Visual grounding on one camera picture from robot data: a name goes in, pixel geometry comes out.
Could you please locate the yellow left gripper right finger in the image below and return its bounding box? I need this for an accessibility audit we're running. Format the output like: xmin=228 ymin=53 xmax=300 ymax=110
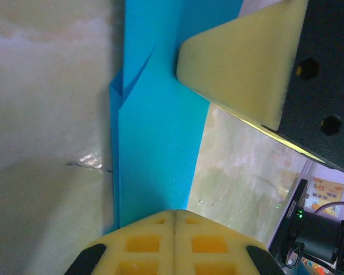
xmin=174 ymin=209 xmax=282 ymax=275

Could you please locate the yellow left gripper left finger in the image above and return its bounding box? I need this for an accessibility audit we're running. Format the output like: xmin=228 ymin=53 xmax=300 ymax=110
xmin=64 ymin=209 xmax=176 ymax=275

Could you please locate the blue cloth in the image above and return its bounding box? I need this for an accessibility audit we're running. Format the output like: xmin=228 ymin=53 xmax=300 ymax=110
xmin=108 ymin=0 xmax=247 ymax=230

